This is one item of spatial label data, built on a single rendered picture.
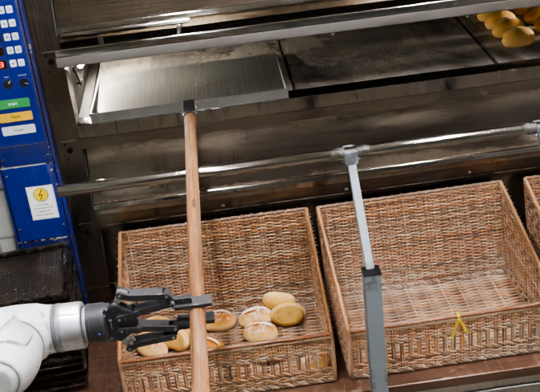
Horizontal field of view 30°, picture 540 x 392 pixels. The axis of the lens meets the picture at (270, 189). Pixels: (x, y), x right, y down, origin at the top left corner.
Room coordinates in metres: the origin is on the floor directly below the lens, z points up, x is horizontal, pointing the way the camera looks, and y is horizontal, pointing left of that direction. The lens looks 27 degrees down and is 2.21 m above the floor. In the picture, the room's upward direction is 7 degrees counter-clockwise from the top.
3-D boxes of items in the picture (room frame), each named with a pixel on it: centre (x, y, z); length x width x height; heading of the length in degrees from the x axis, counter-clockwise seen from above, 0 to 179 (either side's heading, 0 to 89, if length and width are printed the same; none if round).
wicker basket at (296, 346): (2.33, 0.17, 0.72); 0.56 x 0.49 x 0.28; 92
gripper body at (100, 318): (1.59, 0.32, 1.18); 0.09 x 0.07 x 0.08; 91
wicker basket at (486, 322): (2.35, -0.41, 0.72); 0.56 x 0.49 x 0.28; 93
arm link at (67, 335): (1.59, 0.40, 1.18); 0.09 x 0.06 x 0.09; 1
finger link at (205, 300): (1.59, 0.17, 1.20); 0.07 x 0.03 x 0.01; 91
